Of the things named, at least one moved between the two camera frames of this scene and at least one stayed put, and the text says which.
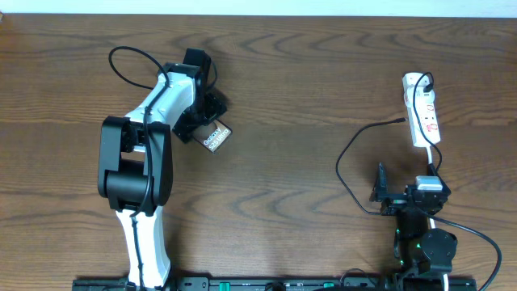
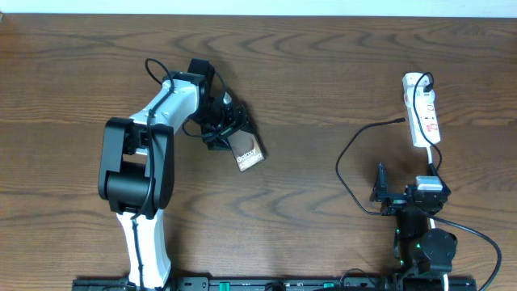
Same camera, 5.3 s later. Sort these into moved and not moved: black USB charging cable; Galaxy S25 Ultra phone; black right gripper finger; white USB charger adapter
Moved: Galaxy S25 Ultra phone
Not moved: white USB charger adapter; black USB charging cable; black right gripper finger
